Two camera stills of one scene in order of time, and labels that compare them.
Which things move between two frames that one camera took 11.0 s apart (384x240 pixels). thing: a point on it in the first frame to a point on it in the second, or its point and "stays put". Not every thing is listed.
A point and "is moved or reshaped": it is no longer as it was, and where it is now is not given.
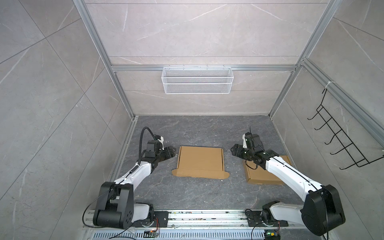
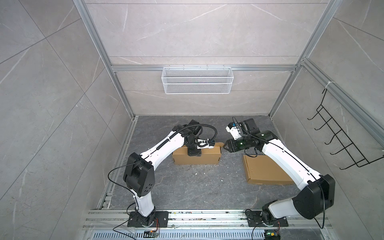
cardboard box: x=201 y=162 is moved or reshaped
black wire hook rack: x=348 y=145 stays put
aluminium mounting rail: x=202 y=218 stays put
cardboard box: x=255 y=174 stays put
